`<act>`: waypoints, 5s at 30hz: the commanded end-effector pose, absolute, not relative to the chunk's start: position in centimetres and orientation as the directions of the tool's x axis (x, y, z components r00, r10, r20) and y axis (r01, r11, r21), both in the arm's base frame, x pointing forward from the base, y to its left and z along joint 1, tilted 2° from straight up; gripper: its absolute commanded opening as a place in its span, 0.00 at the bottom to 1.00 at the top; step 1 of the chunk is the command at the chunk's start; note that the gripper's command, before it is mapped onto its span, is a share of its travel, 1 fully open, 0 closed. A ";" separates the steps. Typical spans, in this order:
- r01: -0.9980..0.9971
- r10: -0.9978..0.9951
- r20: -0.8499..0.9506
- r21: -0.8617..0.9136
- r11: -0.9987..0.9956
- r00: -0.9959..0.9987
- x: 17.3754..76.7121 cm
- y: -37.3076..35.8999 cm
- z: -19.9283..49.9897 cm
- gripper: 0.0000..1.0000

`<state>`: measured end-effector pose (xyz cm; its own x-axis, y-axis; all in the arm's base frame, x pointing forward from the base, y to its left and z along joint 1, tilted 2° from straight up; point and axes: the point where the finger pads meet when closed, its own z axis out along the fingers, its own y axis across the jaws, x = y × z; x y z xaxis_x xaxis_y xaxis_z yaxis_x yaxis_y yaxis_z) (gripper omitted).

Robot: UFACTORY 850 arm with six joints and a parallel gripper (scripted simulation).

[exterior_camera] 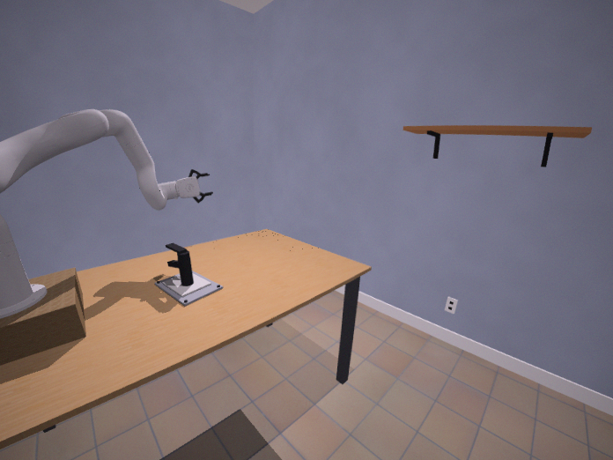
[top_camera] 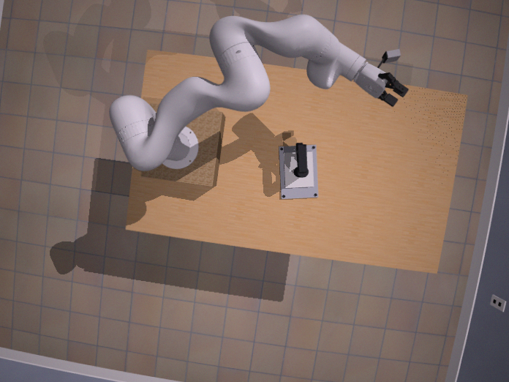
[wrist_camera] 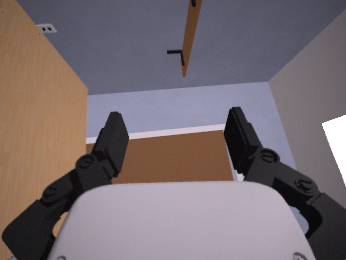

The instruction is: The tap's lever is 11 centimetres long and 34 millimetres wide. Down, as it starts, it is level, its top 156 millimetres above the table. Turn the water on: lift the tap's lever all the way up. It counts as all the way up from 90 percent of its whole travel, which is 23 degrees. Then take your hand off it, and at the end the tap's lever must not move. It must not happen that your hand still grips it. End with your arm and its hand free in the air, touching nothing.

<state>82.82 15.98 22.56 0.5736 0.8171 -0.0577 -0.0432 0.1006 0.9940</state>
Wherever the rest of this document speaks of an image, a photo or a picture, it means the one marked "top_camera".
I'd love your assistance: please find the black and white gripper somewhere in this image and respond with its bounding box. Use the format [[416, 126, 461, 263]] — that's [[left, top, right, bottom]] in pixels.
[[354, 62, 409, 107]]

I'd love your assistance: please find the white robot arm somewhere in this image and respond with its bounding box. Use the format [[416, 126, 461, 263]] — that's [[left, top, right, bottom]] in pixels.
[[109, 15, 366, 171]]

